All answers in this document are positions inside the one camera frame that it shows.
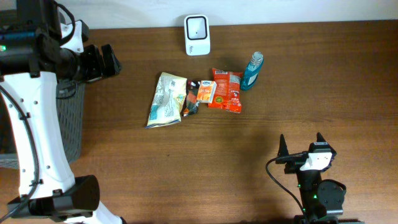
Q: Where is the yellow white wipes pack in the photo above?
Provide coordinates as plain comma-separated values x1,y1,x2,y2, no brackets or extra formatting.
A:
146,72,187,129

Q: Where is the orange snack bag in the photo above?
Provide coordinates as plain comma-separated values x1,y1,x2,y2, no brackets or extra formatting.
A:
208,68,243,113

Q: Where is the blue mouthwash bottle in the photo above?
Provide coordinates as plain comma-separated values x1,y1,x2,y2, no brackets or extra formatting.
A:
240,52,264,90

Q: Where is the black silver snack packet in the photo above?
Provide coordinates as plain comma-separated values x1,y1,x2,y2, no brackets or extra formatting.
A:
182,80,200,116

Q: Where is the orange tissue pack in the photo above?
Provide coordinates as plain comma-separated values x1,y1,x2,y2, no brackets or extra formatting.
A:
197,80,217,103

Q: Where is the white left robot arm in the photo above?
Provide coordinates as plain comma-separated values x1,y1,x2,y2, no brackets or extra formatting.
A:
1,0,124,223

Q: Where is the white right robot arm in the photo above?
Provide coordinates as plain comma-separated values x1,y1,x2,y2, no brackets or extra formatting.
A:
275,133,346,223

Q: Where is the white barcode scanner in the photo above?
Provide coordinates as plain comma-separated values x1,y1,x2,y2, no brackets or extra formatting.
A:
183,14,211,56

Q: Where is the dark grey plastic basket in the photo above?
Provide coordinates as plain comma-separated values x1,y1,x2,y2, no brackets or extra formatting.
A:
0,9,86,169

